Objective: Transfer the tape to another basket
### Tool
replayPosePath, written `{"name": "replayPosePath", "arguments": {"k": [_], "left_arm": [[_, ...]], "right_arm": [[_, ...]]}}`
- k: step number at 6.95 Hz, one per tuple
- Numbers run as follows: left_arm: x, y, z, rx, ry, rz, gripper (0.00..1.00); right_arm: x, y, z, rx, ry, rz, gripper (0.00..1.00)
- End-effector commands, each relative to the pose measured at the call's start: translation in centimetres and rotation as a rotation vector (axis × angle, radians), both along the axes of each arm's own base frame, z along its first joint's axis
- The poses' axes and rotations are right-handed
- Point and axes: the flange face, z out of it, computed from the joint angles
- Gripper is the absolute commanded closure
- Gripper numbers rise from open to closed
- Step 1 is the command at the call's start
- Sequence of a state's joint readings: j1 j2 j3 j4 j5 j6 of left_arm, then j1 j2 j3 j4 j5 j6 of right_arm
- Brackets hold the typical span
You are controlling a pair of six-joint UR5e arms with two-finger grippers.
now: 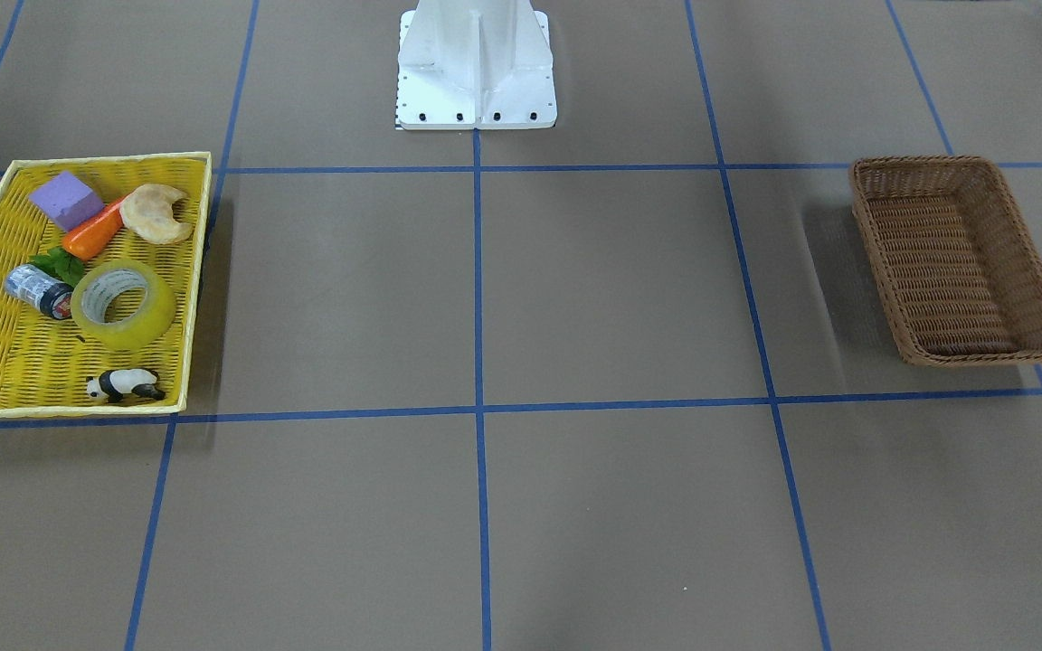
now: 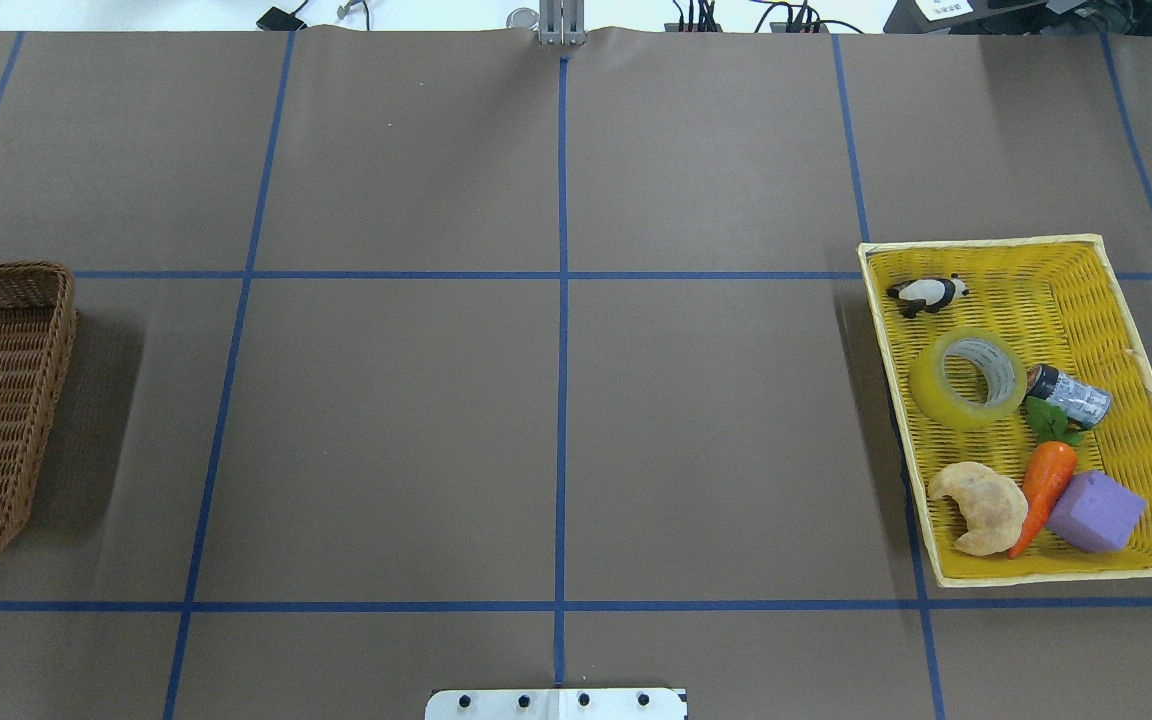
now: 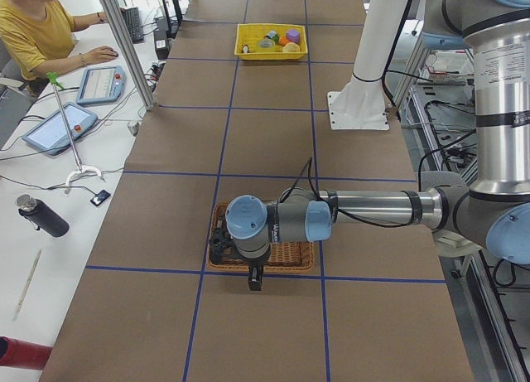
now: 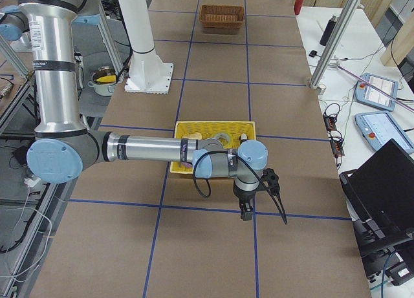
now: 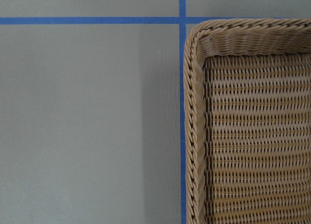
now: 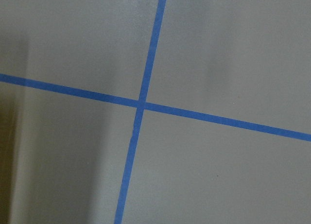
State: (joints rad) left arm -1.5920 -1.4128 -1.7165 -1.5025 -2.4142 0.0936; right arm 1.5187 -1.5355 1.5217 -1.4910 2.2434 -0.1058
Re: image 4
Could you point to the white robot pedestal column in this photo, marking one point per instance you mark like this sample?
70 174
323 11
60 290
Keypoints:
147 72

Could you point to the white pot with corn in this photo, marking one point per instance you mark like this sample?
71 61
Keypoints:
103 81

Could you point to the beige bread toy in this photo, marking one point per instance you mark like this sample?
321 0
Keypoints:
195 136

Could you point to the blue teach pendant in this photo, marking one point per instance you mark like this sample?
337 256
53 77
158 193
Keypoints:
380 127
371 97

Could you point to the black laptop computer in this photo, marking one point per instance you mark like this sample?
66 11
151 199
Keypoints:
381 189

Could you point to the penguin toy figure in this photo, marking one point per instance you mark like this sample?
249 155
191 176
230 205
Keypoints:
243 137

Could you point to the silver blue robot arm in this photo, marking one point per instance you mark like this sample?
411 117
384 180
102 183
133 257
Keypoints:
64 146

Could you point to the black orange usb hub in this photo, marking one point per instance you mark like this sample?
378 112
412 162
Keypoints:
335 137

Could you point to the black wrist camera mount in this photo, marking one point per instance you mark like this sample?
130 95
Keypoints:
270 179

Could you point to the small black square device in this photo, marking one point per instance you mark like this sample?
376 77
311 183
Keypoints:
313 53

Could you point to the grey tape roll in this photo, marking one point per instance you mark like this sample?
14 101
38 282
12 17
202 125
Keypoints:
225 139

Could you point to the yellow plastic basket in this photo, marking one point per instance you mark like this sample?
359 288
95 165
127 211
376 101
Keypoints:
209 128

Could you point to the black water bottle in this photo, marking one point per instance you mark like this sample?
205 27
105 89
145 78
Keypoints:
328 30

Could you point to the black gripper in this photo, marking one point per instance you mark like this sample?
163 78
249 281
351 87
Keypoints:
243 196

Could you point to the upper blue teach pendant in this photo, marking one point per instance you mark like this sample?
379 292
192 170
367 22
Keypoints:
371 97

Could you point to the aluminium frame post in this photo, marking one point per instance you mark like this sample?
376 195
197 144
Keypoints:
334 40

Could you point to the lower blue teach pendant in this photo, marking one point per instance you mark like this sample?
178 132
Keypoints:
380 127

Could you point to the brown wicker basket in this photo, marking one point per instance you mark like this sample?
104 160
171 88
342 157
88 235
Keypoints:
222 16

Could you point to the grabber reacher stick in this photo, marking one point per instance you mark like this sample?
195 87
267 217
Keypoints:
359 78

